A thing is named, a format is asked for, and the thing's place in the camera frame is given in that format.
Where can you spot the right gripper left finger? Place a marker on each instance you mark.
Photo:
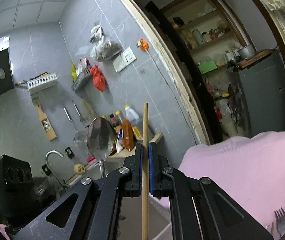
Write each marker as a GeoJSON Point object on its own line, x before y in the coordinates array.
{"type": "Point", "coordinates": [91, 208]}

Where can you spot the steel faucet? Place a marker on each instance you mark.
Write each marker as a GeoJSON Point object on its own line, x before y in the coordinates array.
{"type": "Point", "coordinates": [58, 166]}

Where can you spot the pink tablecloth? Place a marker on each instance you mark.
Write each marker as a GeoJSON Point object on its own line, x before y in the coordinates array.
{"type": "Point", "coordinates": [250, 171]}

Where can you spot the steel pot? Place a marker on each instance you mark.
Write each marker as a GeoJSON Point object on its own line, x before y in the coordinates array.
{"type": "Point", "coordinates": [246, 52]}

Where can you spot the white wall basket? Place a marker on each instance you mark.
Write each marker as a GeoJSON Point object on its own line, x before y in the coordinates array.
{"type": "Point", "coordinates": [36, 85]}

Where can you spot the grey wall shelf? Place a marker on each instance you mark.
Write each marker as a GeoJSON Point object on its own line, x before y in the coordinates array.
{"type": "Point", "coordinates": [82, 79]}

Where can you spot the hanging steel spatula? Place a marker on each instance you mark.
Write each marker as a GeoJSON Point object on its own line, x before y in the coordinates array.
{"type": "Point", "coordinates": [81, 118]}

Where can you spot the large oil jug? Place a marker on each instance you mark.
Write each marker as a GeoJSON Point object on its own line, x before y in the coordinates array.
{"type": "Point", "coordinates": [131, 115]}

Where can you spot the large steel spoon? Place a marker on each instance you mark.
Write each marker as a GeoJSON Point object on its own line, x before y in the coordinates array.
{"type": "Point", "coordinates": [100, 141]}

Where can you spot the wooden storage shelf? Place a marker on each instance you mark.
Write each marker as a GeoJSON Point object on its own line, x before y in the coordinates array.
{"type": "Point", "coordinates": [209, 30]}

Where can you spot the orange sauce pouch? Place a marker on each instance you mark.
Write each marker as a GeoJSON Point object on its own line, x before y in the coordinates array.
{"type": "Point", "coordinates": [128, 139]}

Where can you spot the grey cabinet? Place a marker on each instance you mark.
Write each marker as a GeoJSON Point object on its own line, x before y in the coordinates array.
{"type": "Point", "coordinates": [259, 92]}

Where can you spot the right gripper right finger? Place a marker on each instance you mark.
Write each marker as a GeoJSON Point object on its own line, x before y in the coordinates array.
{"type": "Point", "coordinates": [199, 208]}

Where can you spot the red plastic bag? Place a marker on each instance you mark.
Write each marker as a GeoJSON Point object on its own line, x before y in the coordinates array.
{"type": "Point", "coordinates": [99, 81]}

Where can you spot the steel strainer ladle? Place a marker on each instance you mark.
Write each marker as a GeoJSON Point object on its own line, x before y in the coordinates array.
{"type": "Point", "coordinates": [79, 136]}

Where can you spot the wooden grater paddle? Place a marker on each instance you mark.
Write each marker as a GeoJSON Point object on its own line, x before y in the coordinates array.
{"type": "Point", "coordinates": [45, 123]}

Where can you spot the white wall socket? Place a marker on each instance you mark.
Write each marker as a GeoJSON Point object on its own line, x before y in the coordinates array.
{"type": "Point", "coordinates": [123, 60]}

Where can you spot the wooden chopstick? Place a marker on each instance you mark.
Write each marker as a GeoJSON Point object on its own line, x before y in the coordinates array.
{"type": "Point", "coordinates": [145, 176]}

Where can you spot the green box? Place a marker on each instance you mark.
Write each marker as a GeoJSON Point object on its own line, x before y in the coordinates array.
{"type": "Point", "coordinates": [207, 67]}

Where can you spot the white perforated utensil holder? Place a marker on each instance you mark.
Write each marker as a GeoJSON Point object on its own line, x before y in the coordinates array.
{"type": "Point", "coordinates": [130, 224]}

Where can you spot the clear bag of dried goods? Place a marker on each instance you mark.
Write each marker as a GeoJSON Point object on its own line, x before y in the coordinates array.
{"type": "Point", "coordinates": [104, 48]}

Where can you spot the steel fork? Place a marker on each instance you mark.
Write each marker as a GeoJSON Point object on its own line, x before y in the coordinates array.
{"type": "Point", "coordinates": [280, 221]}

